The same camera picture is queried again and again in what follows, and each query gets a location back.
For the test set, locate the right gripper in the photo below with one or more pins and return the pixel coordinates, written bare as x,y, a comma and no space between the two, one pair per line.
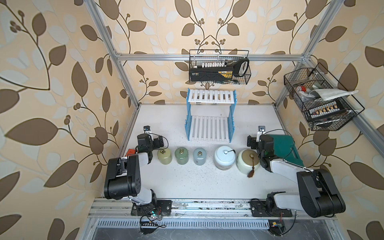
252,140

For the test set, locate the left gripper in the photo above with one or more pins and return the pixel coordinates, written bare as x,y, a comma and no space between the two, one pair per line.
159,144

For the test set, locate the yellow-green small tea canister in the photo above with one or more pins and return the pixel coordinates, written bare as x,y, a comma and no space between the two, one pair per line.
164,156

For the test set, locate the cream jar with brown lid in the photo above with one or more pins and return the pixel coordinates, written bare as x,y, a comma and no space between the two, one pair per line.
248,162

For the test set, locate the green small tea canister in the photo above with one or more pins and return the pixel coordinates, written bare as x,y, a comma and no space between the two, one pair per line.
182,155

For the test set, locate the white painted porcelain jar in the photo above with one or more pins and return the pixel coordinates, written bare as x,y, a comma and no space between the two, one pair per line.
224,157

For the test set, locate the blue small tea canister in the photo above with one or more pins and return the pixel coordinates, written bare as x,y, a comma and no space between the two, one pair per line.
200,156

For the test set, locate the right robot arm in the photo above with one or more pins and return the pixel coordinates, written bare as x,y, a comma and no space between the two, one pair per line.
317,196

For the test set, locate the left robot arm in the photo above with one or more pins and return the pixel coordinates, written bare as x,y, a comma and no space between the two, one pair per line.
123,177

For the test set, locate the blue white wooden shelf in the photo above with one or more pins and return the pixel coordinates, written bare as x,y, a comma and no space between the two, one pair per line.
208,127

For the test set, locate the red cube block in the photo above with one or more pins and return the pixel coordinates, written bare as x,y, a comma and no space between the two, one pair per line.
130,152

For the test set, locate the green plastic tool case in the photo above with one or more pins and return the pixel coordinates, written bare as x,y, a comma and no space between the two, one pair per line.
284,148

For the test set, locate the white folded paper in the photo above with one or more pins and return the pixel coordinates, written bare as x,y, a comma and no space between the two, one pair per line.
330,94

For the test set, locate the socket bit set tray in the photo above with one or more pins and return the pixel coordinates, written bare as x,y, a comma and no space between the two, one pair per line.
327,110

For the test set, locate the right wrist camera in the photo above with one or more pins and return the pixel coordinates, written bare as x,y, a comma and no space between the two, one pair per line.
261,130

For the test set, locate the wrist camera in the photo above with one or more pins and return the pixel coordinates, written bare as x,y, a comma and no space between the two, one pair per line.
147,129
261,130

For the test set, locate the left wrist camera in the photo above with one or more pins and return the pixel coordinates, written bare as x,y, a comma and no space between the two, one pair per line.
147,129

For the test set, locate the black white handle saw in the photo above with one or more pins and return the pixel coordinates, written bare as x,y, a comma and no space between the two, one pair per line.
241,67

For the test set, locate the black wire basket right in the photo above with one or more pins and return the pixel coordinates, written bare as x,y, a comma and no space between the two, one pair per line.
301,82

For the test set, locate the black wire basket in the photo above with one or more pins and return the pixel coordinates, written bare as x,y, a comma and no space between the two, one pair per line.
219,58
301,82

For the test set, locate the black wire basket rear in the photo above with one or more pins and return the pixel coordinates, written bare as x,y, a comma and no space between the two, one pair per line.
219,58

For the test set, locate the base rail with cable duct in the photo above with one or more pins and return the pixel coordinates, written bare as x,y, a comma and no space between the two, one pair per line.
202,219

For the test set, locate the aluminium cage frame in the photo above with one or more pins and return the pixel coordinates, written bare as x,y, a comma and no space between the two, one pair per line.
162,49

